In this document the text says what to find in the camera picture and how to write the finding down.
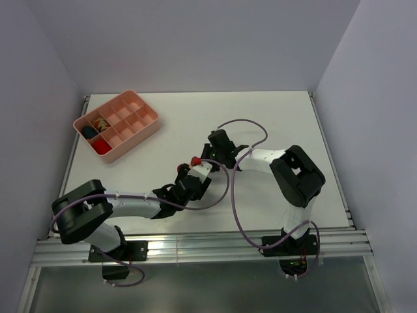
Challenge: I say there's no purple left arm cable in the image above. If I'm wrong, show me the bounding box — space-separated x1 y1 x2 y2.
50 159 229 288

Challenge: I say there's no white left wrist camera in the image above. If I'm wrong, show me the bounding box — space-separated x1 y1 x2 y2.
188 162 212 182

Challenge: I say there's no tan maroon striped sock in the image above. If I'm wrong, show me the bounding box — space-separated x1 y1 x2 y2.
177 156 202 173

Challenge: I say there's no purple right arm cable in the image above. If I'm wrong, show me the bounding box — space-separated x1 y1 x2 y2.
214 119 321 280

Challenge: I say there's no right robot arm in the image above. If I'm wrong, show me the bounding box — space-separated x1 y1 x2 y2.
201 129 326 254

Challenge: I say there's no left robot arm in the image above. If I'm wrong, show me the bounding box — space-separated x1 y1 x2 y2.
51 174 211 260

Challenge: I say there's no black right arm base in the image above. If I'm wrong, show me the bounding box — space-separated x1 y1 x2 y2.
258 231 320 276

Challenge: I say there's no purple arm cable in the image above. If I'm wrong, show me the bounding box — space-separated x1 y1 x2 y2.
50 159 229 288
214 119 321 280

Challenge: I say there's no dark teal rolled sock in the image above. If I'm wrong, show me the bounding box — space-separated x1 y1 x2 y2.
81 126 99 140

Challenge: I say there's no pink compartment organizer tray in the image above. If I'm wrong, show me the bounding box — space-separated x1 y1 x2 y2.
73 89 160 164

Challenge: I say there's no tan argyle sock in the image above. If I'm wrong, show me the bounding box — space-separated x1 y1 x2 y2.
93 117 110 132

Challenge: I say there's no red rolled sock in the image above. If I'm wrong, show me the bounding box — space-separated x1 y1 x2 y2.
92 140 112 155

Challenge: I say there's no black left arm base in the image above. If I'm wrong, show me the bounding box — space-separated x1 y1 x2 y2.
87 240 148 287

